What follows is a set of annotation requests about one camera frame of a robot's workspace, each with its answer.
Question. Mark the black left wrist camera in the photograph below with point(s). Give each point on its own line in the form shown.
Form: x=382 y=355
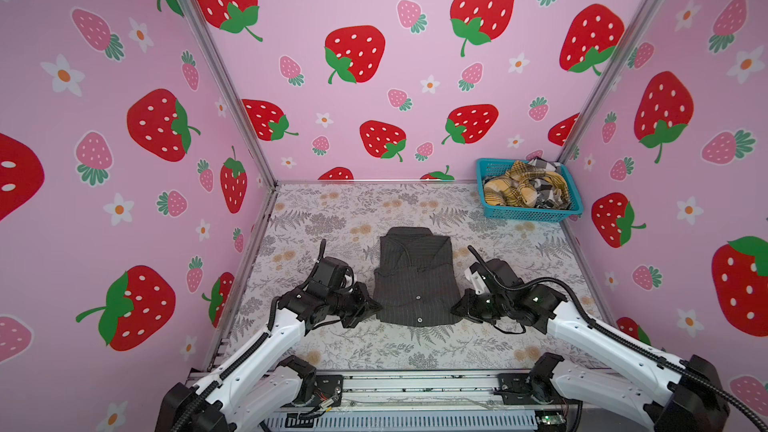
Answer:
x=331 y=275

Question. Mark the dark grey pinstriped shirt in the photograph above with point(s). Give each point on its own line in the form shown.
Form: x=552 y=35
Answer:
x=415 y=282

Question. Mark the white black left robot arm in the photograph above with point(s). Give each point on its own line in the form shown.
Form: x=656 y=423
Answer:
x=249 y=386

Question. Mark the yellow plaid shirt in basket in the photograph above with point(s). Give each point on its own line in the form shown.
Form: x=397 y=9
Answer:
x=511 y=188

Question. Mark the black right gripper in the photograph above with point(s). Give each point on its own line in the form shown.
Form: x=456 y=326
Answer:
x=464 y=307

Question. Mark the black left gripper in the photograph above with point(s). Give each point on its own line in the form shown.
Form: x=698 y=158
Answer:
x=366 y=304

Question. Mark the aluminium right corner post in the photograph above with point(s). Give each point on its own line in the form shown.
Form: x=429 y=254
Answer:
x=635 y=30

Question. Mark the aluminium left corner post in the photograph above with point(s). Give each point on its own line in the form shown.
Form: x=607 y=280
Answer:
x=228 y=91

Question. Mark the aluminium corner post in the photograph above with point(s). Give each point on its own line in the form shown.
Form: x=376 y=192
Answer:
x=228 y=91
x=635 y=30

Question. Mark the grey white shirt in basket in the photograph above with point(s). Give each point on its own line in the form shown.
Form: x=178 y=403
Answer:
x=550 y=186

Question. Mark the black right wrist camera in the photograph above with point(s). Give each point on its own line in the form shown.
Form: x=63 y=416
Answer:
x=502 y=270

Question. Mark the teal plastic basket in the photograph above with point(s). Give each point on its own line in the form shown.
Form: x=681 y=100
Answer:
x=487 y=168

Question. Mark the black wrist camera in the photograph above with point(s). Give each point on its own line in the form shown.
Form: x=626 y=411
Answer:
x=331 y=275
x=502 y=270

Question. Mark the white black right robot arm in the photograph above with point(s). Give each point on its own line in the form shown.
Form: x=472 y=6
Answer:
x=656 y=390

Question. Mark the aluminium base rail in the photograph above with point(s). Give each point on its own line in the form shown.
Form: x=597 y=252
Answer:
x=412 y=401

